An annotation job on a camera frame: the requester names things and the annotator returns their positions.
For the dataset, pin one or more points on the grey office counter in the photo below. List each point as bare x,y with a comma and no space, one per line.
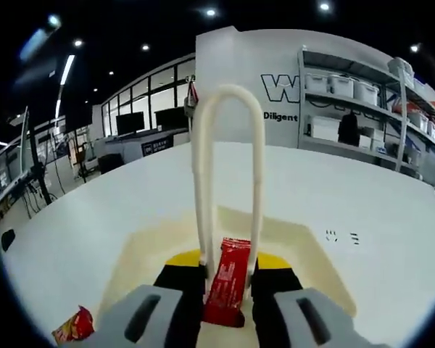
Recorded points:
130,148

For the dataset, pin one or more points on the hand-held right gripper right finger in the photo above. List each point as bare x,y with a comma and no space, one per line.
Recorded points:
284,308

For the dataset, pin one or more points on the black tripod stand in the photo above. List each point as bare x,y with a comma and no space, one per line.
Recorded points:
36,159

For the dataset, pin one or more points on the hanging bag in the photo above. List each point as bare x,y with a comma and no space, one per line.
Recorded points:
190,105

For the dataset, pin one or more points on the grey metal shelving rack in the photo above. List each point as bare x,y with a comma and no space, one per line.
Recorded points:
402,127

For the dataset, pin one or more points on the row of white storage boxes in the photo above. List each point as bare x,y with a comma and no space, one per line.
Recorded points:
340,85

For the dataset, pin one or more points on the black monitor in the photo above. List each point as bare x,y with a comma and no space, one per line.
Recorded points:
170,117
129,123

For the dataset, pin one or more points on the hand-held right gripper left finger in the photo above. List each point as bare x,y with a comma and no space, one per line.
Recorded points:
172,301

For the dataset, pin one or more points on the red round snack packet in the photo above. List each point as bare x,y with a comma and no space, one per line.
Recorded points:
76,324

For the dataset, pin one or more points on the cream container tray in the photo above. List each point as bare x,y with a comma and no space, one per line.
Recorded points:
159,246

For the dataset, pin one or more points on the red food snack bar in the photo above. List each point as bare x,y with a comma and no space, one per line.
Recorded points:
226,286

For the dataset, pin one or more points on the cream food tongs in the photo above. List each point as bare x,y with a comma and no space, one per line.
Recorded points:
204,181

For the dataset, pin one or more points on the small black pouch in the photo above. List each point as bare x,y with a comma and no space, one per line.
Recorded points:
8,240

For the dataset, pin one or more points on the large white carton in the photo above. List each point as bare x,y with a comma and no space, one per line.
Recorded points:
324,128

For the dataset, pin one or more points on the tilted monitor on stand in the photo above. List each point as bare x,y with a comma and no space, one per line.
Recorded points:
24,145

